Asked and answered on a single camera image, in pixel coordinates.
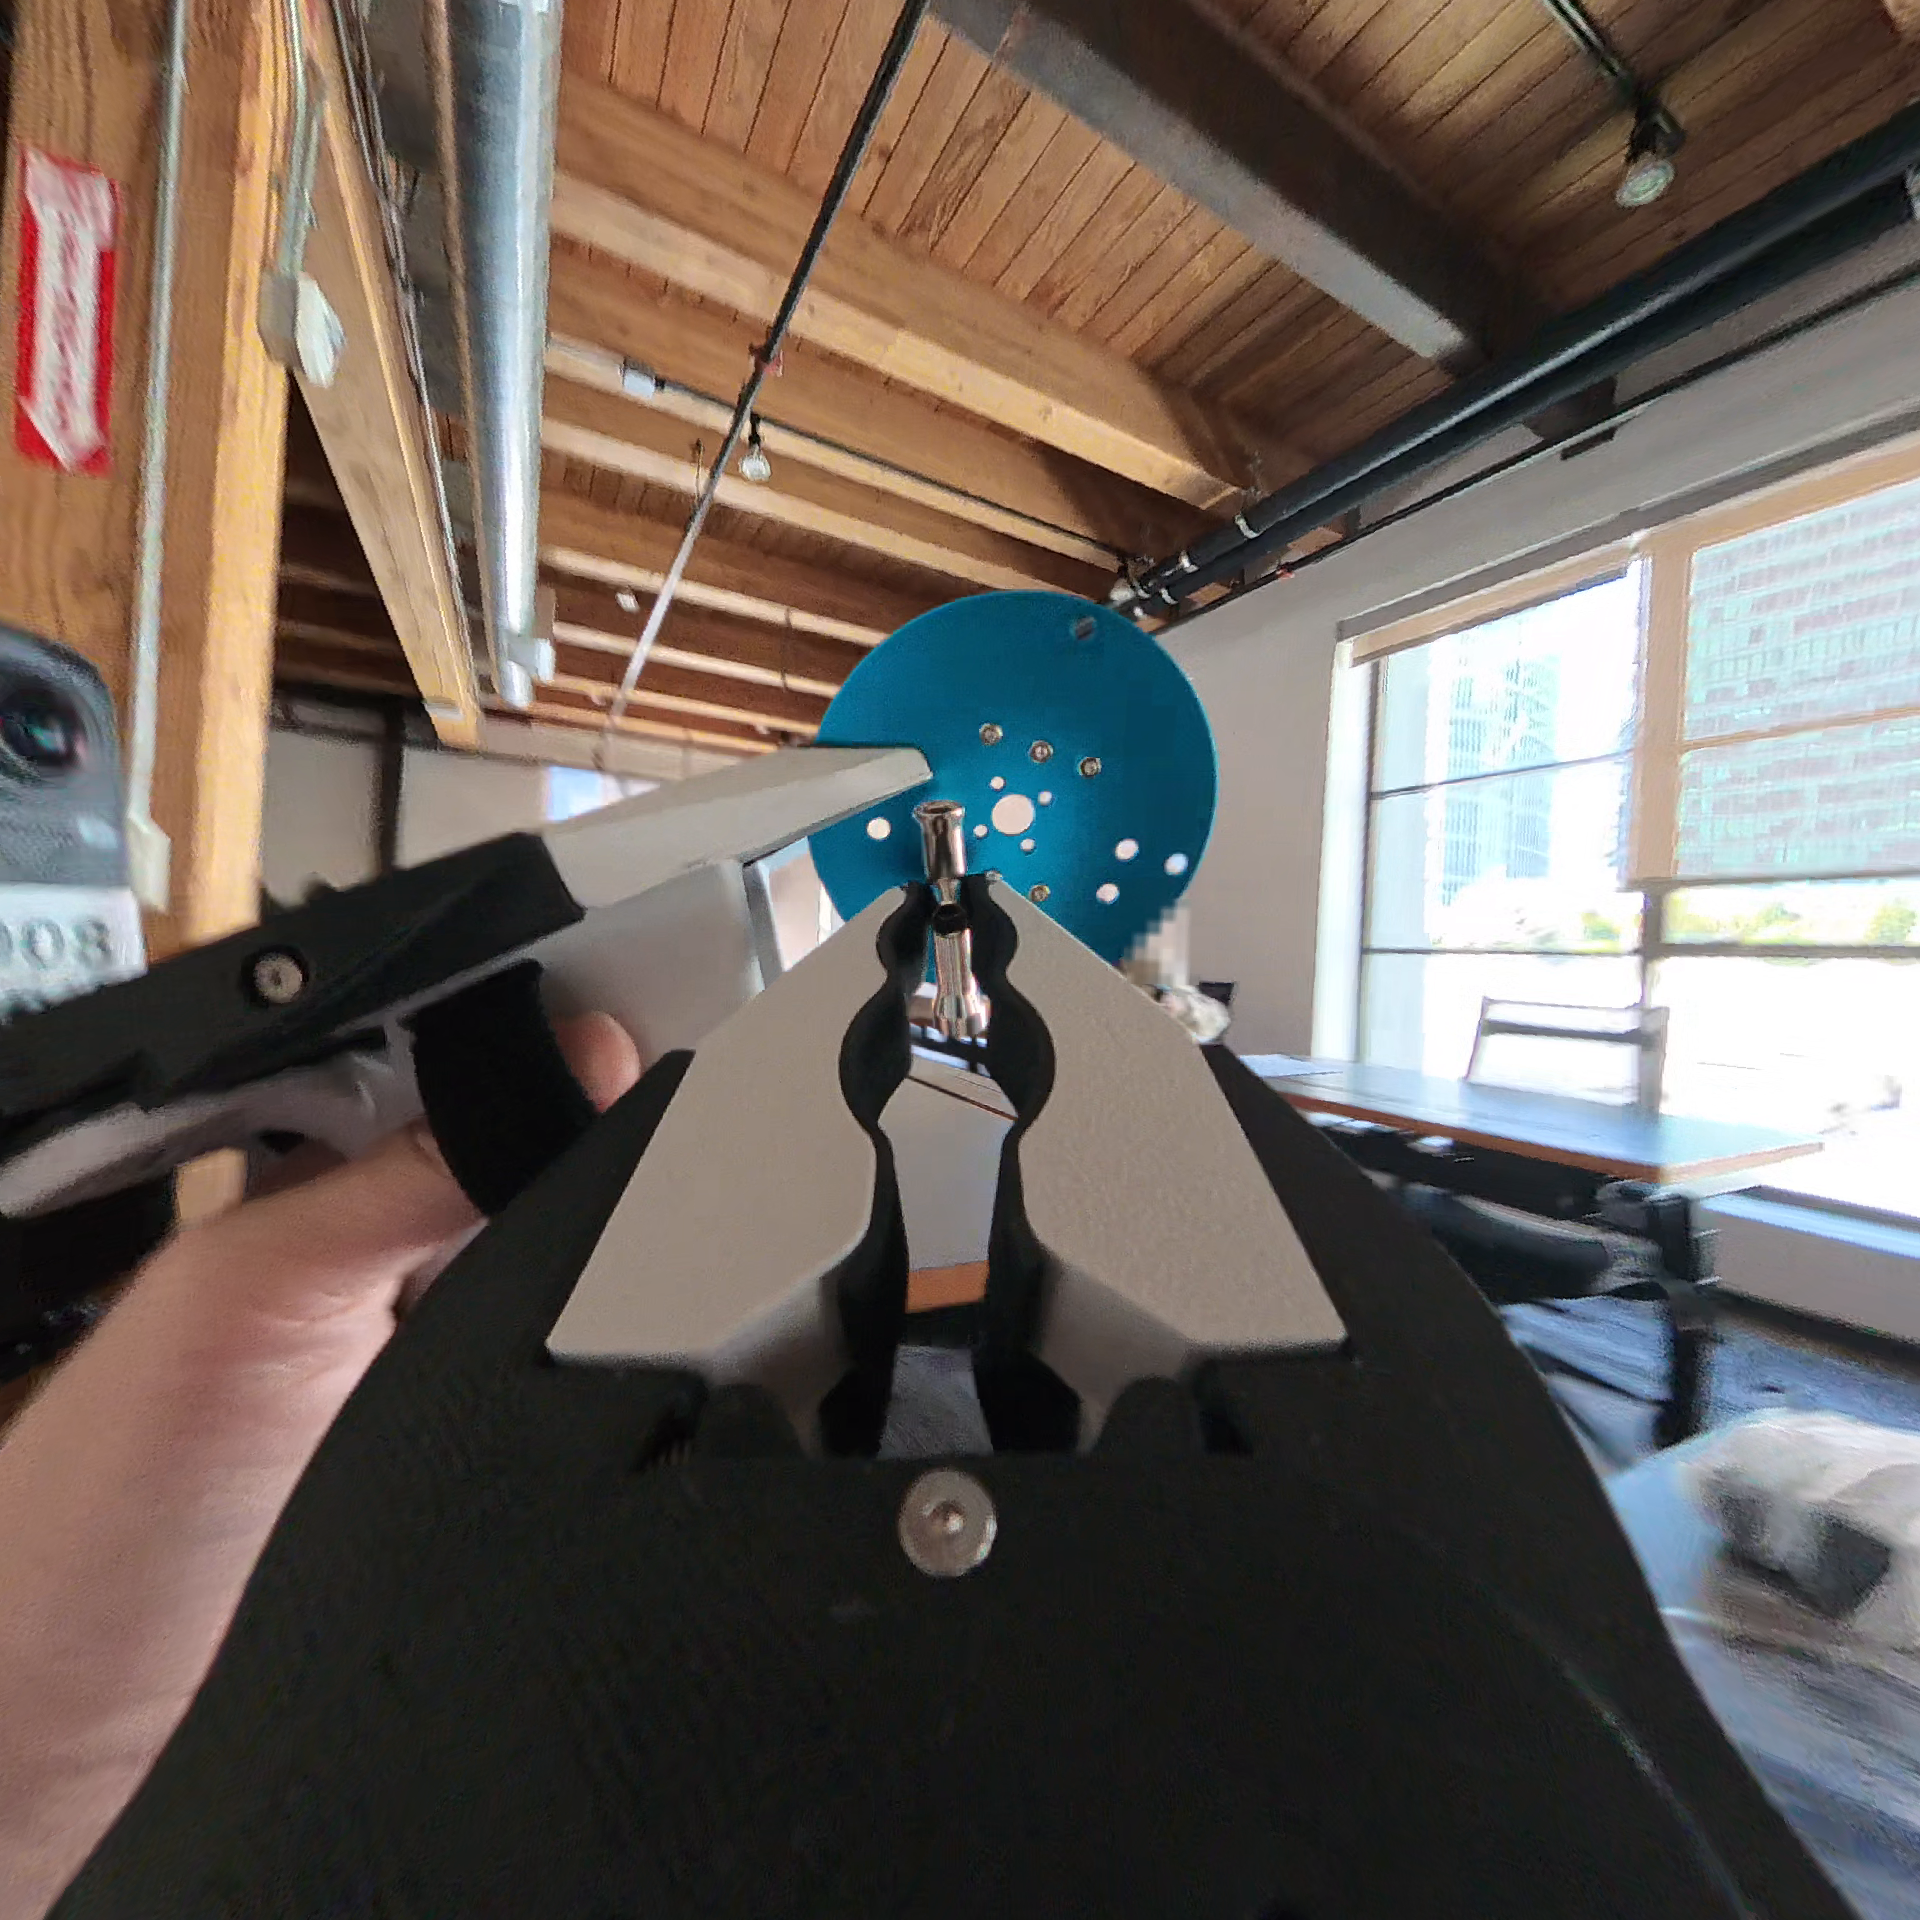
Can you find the silver ventilation duct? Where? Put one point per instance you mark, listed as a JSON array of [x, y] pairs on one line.
[[505, 301]]

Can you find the silver cross socket wrench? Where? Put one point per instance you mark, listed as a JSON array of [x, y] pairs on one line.
[[941, 848]]

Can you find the person's left hand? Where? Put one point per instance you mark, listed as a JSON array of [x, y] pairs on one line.
[[182, 1500]]

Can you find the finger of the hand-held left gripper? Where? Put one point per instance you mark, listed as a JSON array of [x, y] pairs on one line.
[[722, 818]]

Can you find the red wall sign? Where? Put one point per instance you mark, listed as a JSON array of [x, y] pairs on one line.
[[68, 301]]

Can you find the blue round metal plate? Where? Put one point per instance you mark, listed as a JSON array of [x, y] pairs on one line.
[[1081, 674]]

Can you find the black office chair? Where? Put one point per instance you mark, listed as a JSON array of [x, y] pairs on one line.
[[1500, 1245]]

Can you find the black ceiling pipes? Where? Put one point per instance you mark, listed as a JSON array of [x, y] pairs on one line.
[[1500, 394]]

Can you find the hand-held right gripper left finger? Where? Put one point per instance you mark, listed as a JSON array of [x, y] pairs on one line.
[[722, 1200]]

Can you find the wooden slat chair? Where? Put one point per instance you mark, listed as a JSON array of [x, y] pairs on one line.
[[1561, 1017]]

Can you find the ceiling spot lamp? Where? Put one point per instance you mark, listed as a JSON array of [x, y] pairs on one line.
[[755, 462], [1646, 181]]

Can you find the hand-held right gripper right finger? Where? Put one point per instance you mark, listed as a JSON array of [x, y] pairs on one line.
[[1156, 1200]]

